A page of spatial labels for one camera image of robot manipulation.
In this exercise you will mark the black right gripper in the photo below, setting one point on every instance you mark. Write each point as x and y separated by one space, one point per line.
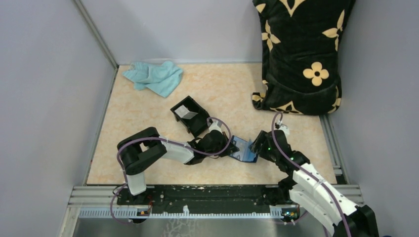
261 138

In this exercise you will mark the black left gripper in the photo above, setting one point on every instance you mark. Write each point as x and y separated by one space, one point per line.
231 149

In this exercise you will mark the blue leather card holder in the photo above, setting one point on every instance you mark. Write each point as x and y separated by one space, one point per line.
244 153

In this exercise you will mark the black plastic card box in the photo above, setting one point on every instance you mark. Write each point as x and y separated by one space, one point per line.
198 124

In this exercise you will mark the grey credit card stack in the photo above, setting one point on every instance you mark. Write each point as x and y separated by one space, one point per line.
184 113

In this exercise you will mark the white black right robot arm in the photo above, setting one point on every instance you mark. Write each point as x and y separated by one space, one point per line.
340 216

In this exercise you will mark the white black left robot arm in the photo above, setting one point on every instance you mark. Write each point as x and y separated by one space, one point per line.
141 150

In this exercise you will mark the light blue cloth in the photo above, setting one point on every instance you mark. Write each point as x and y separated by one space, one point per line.
161 79

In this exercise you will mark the black floral cushion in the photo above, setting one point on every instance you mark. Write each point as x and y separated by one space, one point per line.
300 42

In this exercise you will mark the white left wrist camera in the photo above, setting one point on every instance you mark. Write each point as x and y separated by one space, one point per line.
215 126

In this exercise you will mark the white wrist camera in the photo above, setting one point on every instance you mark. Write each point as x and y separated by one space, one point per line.
215 126
282 127

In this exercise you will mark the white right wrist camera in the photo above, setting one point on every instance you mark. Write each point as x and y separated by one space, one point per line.
282 127

